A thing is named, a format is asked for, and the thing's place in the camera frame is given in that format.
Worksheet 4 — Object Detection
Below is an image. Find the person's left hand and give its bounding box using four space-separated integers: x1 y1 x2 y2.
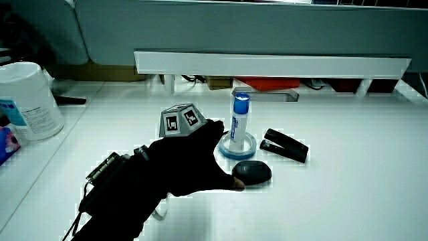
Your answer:
148 102 246 197

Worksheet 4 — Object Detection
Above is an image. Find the black computer mouse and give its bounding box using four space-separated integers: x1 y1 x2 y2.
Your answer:
231 160 273 186

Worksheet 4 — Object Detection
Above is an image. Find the blue tape roll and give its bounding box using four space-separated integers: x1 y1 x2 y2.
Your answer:
217 131 257 161

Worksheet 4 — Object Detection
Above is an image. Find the blue cap glue stick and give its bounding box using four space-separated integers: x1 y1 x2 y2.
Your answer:
229 92 251 151

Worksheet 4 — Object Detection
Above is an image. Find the brown small box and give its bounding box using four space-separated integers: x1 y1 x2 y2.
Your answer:
205 76 234 91

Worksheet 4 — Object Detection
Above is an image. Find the black stapler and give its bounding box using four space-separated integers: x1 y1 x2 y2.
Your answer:
259 128 310 164

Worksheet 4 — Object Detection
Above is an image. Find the clear acrylic stand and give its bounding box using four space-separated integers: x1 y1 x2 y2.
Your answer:
231 86 300 102

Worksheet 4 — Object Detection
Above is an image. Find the orange box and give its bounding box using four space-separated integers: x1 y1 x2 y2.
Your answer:
235 77 301 92

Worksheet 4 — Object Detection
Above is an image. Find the white desk shelf riser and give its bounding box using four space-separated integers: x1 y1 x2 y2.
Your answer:
133 50 412 98

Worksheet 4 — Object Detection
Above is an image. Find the cardboard box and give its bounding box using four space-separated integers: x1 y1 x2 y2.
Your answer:
45 60 147 82

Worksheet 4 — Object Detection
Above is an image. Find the black flat object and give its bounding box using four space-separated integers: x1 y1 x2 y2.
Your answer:
53 95 88 106

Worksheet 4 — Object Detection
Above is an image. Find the grey desk partition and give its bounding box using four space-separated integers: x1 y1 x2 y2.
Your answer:
9 0 428 73

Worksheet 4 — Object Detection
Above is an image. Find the white wipes canister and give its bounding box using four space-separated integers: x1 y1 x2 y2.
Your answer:
0 61 65 142

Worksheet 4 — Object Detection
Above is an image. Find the dark red box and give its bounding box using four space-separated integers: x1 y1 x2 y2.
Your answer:
326 78 364 94

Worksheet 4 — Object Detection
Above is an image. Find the colourful tissue pack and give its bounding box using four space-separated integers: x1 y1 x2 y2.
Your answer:
0 126 21 166

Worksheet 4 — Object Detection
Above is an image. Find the black cable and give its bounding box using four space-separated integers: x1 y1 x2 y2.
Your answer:
181 74 207 84

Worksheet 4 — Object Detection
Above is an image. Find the white cable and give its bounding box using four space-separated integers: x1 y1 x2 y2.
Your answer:
417 72 428 100

